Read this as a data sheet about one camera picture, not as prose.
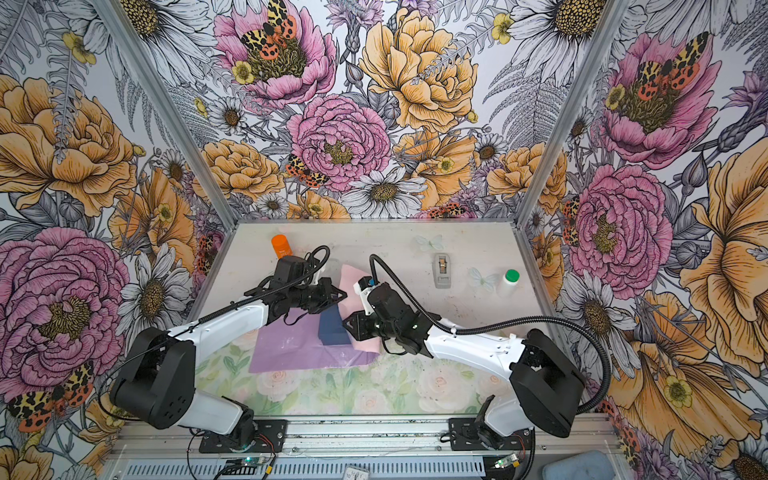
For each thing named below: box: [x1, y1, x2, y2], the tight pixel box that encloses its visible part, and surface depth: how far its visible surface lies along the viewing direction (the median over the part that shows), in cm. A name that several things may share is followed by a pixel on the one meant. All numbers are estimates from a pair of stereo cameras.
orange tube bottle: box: [272, 234, 293, 259], surface depth 106 cm
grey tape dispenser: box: [432, 252, 452, 289], surface depth 105 cm
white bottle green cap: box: [497, 268, 521, 297], surface depth 96 cm
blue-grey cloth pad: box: [542, 450, 617, 480], surface depth 70 cm
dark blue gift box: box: [318, 304, 352, 345], surface depth 86 cm
